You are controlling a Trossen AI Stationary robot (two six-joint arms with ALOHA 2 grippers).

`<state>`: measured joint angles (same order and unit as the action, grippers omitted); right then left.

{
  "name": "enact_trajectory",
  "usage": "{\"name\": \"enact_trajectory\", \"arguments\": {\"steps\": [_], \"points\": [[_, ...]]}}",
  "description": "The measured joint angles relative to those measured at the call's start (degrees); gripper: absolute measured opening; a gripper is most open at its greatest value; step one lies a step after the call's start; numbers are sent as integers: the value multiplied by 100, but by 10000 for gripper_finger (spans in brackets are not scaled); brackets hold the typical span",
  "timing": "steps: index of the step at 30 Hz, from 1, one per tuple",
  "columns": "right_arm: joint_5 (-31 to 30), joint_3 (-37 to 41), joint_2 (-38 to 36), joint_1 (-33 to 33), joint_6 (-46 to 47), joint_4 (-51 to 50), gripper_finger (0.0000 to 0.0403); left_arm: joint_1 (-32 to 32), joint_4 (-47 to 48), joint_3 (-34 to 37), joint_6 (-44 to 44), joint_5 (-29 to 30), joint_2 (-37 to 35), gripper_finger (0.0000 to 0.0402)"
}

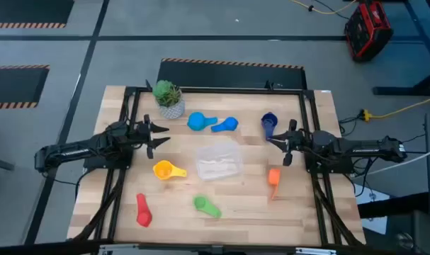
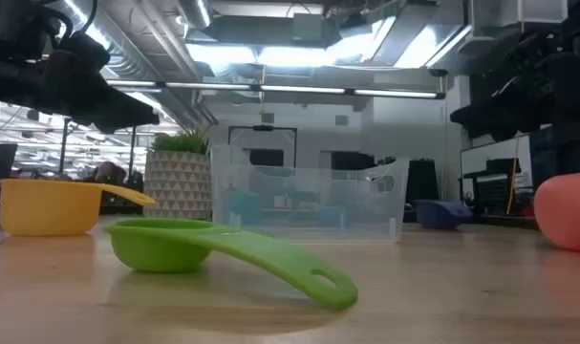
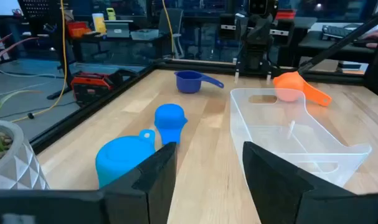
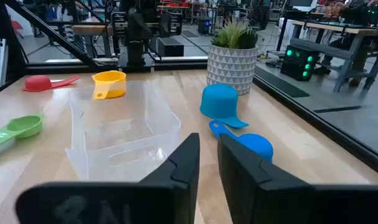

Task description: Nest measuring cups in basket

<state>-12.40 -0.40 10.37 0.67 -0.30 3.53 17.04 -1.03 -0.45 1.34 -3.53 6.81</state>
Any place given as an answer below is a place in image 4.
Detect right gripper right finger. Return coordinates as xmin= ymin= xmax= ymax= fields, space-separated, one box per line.
xmin=217 ymin=133 xmax=378 ymax=224

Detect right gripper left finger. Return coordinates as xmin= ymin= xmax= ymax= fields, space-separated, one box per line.
xmin=16 ymin=133 xmax=201 ymax=224

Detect blue measuring cup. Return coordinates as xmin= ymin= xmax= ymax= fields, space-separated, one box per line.
xmin=208 ymin=119 xmax=274 ymax=164

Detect yellow measuring cup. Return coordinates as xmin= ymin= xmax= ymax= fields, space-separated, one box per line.
xmin=92 ymin=70 xmax=127 ymax=101

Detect clear plastic basket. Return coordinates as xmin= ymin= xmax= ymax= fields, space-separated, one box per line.
xmin=65 ymin=81 xmax=182 ymax=183

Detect large teal measuring cup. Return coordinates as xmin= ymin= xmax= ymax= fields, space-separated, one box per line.
xmin=199 ymin=83 xmax=250 ymax=129

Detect red measuring cup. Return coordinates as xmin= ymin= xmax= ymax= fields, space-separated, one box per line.
xmin=22 ymin=75 xmax=80 ymax=93

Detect green measuring cup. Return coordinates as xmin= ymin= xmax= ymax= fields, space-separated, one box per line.
xmin=0 ymin=113 xmax=45 ymax=154

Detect black box on floor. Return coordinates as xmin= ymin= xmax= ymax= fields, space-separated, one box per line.
xmin=157 ymin=37 xmax=185 ymax=57

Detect black computer blue light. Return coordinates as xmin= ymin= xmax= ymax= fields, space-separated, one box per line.
xmin=197 ymin=17 xmax=213 ymax=35

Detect potted plant white patterned pot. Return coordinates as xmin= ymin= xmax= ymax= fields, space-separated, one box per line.
xmin=206 ymin=17 xmax=260 ymax=96

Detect wide black hazard-striped floor mat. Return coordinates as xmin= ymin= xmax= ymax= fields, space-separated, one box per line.
xmin=253 ymin=67 xmax=310 ymax=98

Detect red chair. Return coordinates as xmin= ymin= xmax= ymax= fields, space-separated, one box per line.
xmin=10 ymin=20 xmax=24 ymax=40

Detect black computer green lights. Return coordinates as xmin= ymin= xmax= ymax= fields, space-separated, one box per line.
xmin=280 ymin=45 xmax=320 ymax=82

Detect wooden workbench grey legs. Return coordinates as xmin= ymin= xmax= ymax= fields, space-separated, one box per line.
xmin=290 ymin=19 xmax=378 ymax=93

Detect wooden bench black frame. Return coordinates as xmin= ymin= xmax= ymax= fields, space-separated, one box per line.
xmin=72 ymin=24 xmax=115 ymax=58

